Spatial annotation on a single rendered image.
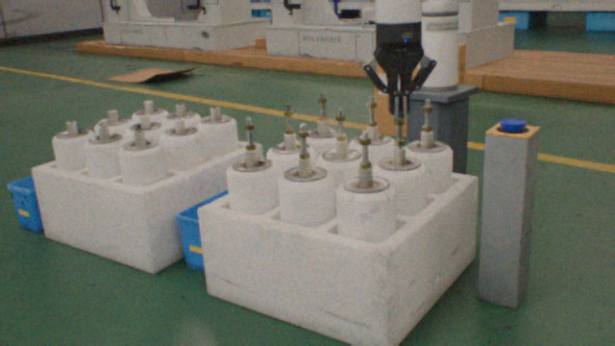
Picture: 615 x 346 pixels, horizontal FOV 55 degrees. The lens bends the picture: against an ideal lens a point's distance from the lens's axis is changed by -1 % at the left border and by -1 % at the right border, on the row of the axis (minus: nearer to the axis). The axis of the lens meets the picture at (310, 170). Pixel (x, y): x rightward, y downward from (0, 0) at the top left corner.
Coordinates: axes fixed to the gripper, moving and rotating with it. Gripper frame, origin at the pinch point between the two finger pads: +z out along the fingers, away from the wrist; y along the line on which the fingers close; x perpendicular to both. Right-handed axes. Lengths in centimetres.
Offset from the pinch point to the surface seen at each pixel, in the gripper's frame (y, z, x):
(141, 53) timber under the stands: -91, 32, 403
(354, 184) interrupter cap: -10.0, 10.2, -7.9
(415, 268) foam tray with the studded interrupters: -1.1, 24.4, -12.4
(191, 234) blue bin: -39, 27, 18
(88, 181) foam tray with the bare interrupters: -60, 18, 30
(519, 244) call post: 17.5, 22.9, -11.3
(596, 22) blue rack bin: 284, 29, 367
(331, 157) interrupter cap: -10.8, 10.1, 7.2
